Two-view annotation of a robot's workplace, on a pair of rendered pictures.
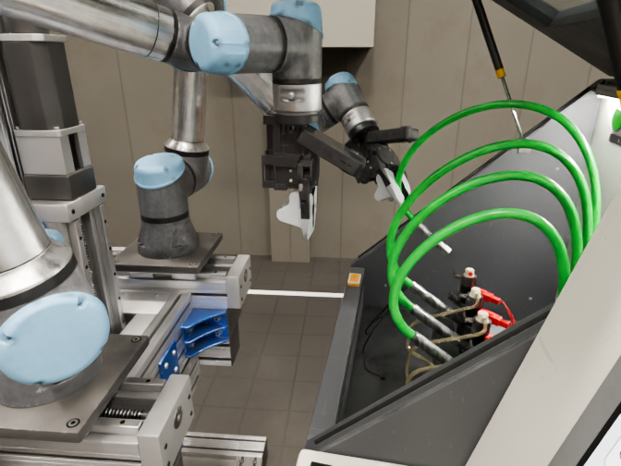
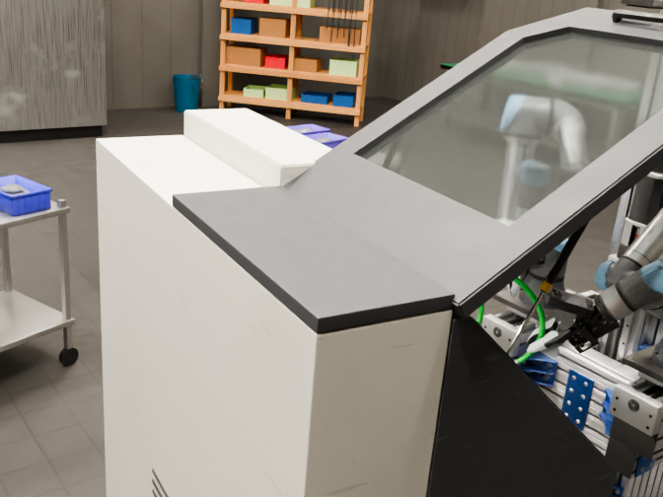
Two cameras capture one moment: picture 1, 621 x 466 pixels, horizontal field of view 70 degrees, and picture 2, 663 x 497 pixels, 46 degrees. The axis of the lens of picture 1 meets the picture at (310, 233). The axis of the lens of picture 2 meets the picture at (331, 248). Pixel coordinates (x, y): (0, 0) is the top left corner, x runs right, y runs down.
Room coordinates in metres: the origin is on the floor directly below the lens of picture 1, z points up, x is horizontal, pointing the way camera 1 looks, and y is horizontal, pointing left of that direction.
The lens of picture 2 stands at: (1.84, -1.72, 2.04)
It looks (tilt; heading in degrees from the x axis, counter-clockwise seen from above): 20 degrees down; 137
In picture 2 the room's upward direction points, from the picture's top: 5 degrees clockwise
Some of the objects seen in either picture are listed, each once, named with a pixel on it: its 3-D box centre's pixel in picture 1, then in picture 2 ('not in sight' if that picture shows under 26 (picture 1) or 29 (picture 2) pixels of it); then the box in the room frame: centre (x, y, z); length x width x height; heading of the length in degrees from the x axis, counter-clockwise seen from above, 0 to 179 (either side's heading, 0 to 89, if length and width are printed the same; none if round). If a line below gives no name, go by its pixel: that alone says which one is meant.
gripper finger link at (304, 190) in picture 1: (305, 191); not in sight; (0.69, 0.01, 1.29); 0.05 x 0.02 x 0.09; 169
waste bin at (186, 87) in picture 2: not in sight; (187, 92); (-7.10, 3.72, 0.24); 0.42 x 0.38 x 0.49; 85
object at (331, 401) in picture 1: (343, 359); not in sight; (0.82, -0.07, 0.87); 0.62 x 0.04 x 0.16; 169
